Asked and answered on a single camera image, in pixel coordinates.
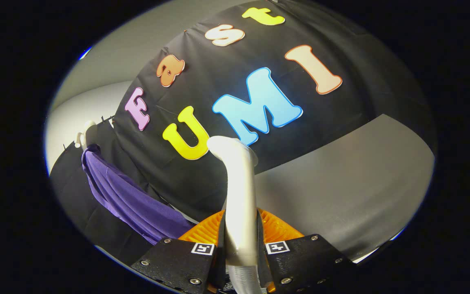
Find white garment steamer head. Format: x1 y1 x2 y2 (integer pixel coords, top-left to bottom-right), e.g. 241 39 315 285
206 136 259 268

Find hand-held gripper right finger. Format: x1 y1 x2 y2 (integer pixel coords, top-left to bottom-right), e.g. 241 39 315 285
255 207 360 294

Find purple jacket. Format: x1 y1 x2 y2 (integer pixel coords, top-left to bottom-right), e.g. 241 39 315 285
81 144 195 245

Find black backdrop cloth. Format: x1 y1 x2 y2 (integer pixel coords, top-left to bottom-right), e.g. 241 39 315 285
49 0 435 266

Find grey cabinet with black top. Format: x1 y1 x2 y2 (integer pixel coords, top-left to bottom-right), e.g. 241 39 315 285
255 114 435 262

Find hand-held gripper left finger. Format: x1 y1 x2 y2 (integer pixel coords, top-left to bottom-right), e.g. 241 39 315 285
131 209 227 294

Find white clothes hanger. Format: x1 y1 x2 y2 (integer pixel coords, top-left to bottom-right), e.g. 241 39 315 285
74 120 98 149

